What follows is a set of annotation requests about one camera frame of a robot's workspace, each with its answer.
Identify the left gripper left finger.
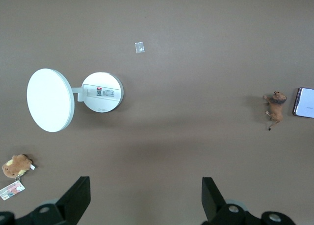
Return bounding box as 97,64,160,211
30,176,91,225

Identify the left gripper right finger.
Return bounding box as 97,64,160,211
201,177,261,225

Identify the small purple white box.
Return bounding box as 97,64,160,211
292,87,314,119

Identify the white round desk lamp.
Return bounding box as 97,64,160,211
26,68,125,133

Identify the printed keychain tag card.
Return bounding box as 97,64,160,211
0,176,26,201

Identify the brown plush keychain toy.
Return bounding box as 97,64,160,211
1,154,36,179

